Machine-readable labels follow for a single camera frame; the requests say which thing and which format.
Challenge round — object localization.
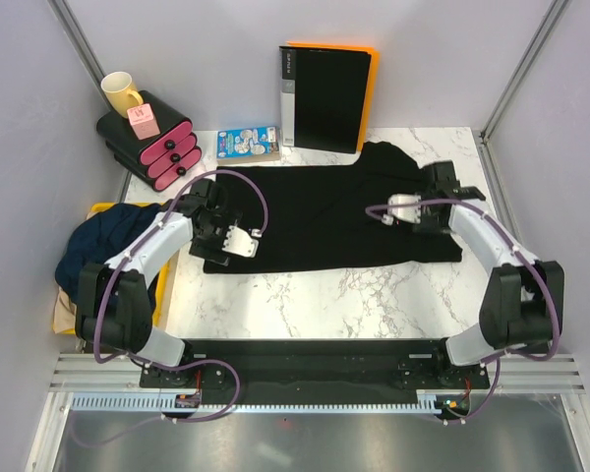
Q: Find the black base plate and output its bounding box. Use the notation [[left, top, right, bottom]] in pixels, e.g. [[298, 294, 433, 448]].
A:
[[83, 336, 555, 392]]

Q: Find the grey cable duct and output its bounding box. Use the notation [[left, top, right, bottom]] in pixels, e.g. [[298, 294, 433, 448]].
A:
[[69, 390, 450, 415]]

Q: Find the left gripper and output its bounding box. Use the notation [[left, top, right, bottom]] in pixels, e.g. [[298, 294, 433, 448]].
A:
[[189, 207, 244, 266]]

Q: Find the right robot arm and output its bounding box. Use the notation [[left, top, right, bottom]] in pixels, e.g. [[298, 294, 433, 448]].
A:
[[417, 161, 564, 387]]

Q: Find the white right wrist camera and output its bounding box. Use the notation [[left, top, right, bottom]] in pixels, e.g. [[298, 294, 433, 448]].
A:
[[382, 194, 421, 226]]

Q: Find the aluminium frame rail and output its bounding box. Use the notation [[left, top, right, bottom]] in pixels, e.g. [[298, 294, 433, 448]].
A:
[[50, 354, 584, 394]]

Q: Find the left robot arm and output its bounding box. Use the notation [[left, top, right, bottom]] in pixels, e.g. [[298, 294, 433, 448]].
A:
[[75, 177, 258, 386]]

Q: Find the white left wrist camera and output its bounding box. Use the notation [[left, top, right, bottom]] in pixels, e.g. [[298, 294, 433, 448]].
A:
[[222, 225, 260, 259]]

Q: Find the blue paperback book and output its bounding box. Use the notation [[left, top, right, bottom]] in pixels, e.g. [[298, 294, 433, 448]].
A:
[[216, 126, 281, 166]]

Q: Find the black t-shirt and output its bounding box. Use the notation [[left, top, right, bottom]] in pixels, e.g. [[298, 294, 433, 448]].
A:
[[203, 143, 462, 274]]

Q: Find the yellow mug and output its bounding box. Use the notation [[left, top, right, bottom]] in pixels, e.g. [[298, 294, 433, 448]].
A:
[[100, 71, 144, 118]]

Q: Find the pink drawer unit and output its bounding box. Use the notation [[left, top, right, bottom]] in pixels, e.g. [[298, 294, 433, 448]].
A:
[[96, 90, 203, 192]]

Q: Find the navy blue t-shirt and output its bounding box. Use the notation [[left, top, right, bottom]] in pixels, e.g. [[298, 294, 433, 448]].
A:
[[55, 204, 161, 305]]

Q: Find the pink cube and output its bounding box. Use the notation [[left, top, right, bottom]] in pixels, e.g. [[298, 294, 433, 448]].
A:
[[127, 103, 160, 140]]

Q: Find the yellow plastic bin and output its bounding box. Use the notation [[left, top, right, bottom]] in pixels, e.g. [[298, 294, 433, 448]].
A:
[[53, 202, 180, 338]]

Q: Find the black and orange file folder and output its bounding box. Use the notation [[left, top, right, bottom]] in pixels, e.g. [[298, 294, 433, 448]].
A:
[[280, 42, 380, 154]]

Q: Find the beige t-shirt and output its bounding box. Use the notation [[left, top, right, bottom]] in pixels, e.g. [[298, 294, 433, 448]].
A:
[[52, 287, 77, 334]]

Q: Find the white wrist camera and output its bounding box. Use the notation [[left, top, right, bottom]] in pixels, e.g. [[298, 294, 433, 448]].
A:
[[222, 225, 260, 259], [382, 194, 421, 226]]

